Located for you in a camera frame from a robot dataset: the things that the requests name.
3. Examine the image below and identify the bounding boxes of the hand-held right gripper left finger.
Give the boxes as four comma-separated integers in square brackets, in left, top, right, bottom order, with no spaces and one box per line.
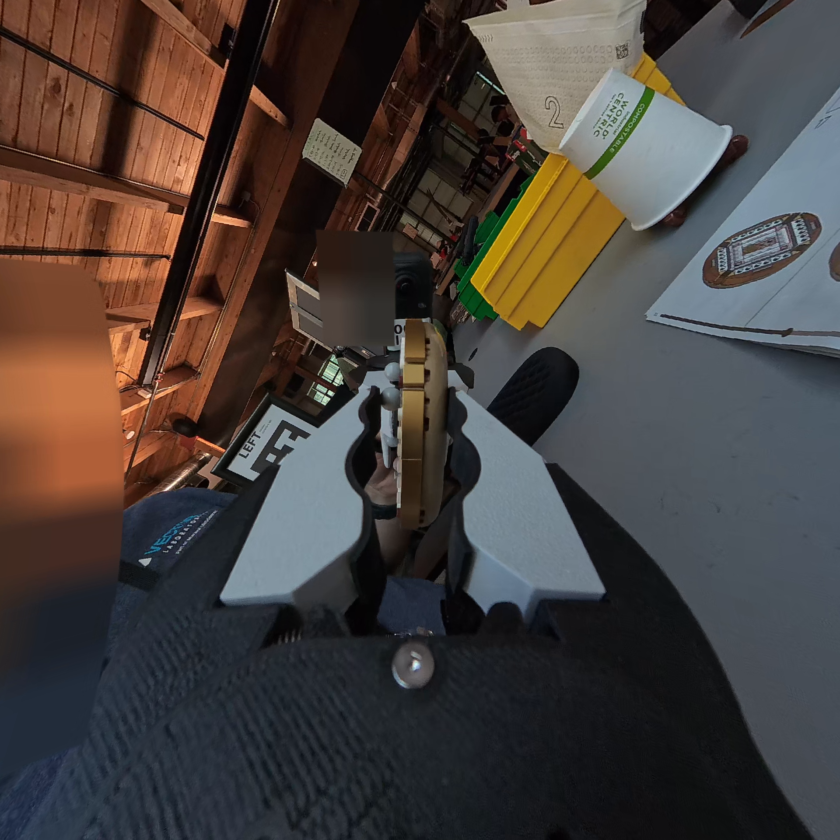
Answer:
[218,386,388,621]

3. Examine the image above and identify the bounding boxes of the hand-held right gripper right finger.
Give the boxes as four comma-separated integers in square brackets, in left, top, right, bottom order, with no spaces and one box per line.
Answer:
[446,387,606,618]

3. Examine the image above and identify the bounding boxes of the white paper bag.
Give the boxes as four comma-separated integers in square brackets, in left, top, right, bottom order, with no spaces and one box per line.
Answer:
[462,0,647,153]

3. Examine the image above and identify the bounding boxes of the yellow plastic bin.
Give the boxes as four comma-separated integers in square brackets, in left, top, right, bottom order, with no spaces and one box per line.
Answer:
[470,52,686,331]

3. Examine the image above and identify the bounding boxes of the black padded wrist rest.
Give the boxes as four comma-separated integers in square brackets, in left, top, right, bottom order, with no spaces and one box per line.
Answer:
[487,346,580,447]

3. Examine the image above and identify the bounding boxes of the green plastic bin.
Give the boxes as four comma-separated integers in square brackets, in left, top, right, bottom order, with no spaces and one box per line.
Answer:
[456,174,536,322]

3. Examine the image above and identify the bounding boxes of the lego instruction booklet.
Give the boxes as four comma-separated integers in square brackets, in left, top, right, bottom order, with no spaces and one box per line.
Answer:
[645,85,840,358]

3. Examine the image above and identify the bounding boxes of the round gold lego base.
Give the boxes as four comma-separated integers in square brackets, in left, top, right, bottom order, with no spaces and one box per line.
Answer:
[381,318,454,529]

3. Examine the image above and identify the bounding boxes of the person's blue jeans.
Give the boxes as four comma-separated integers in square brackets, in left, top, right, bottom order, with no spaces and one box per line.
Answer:
[382,576,448,634]

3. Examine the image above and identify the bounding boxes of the black framed marker sign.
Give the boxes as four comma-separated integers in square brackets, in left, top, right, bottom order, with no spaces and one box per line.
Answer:
[210,392,322,488]

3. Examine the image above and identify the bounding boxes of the white paper cup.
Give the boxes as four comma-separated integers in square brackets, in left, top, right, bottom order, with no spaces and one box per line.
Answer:
[559,67,733,232]

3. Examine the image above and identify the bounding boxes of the person's left hand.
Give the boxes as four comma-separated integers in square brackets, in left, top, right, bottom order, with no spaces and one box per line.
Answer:
[366,453,399,505]

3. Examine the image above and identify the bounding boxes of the person's navy sweatshirt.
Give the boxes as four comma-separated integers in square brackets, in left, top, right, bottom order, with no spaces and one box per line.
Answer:
[0,487,238,840]

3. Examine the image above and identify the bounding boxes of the white framed board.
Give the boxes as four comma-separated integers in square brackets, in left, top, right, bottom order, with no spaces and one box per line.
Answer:
[285,269,322,337]

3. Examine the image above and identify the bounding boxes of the hanging white notice board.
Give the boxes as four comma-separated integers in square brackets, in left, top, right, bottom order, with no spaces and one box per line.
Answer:
[302,118,363,190]

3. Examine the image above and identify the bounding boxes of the silver ventilation duct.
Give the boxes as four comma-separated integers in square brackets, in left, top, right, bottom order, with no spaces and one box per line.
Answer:
[141,459,217,497]

